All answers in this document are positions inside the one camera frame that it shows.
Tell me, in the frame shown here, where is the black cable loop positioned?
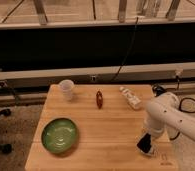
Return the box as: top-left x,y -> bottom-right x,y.
178,96 -> 195,114

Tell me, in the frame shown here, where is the black office chair base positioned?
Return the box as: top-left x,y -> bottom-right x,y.
0,108 -> 13,155

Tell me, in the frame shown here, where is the metal window rail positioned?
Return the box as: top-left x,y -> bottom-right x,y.
0,62 -> 195,88

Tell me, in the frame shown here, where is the clear plastic cup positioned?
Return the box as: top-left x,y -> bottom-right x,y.
59,79 -> 74,101

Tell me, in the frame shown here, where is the black hanging cable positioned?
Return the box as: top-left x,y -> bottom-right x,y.
110,17 -> 140,82

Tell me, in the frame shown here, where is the green bowl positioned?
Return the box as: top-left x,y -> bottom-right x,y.
41,118 -> 79,154

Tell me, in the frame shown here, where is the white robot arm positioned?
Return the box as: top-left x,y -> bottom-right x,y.
137,92 -> 195,156

